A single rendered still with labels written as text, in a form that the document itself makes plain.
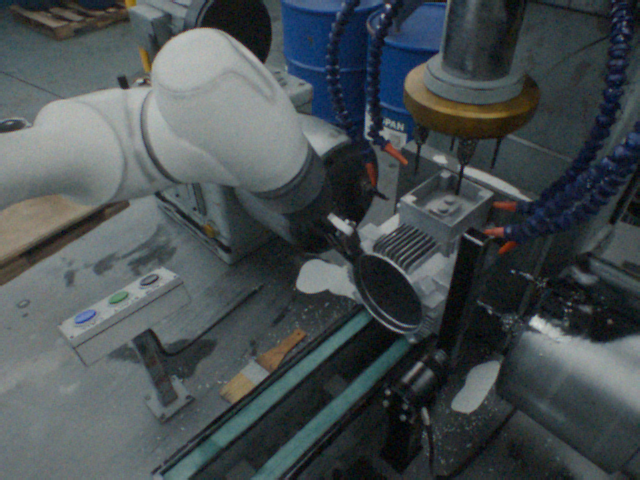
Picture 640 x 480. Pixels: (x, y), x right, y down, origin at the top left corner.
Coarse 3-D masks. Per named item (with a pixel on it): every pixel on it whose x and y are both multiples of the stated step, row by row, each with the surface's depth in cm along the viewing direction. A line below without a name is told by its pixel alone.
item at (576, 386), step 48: (576, 288) 61; (624, 288) 61; (528, 336) 61; (576, 336) 59; (624, 336) 57; (528, 384) 63; (576, 384) 58; (624, 384) 56; (576, 432) 60; (624, 432) 56
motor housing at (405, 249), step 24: (384, 240) 77; (408, 240) 76; (360, 264) 84; (384, 264) 89; (408, 264) 73; (432, 264) 76; (360, 288) 86; (384, 288) 89; (408, 288) 90; (384, 312) 86; (408, 312) 86; (432, 312) 73
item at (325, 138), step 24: (312, 120) 94; (312, 144) 87; (336, 144) 86; (336, 168) 88; (360, 168) 93; (240, 192) 95; (336, 192) 92; (360, 192) 94; (264, 216) 93; (360, 216) 101; (288, 240) 92; (312, 240) 93
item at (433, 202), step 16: (448, 176) 82; (416, 192) 80; (432, 192) 84; (448, 192) 84; (464, 192) 83; (480, 192) 79; (400, 208) 79; (416, 208) 76; (432, 208) 79; (448, 208) 77; (464, 208) 81; (480, 208) 77; (400, 224) 81; (416, 224) 78; (432, 224) 75; (448, 224) 73; (464, 224) 76; (480, 224) 81; (432, 240) 77; (448, 240) 74; (448, 256) 77
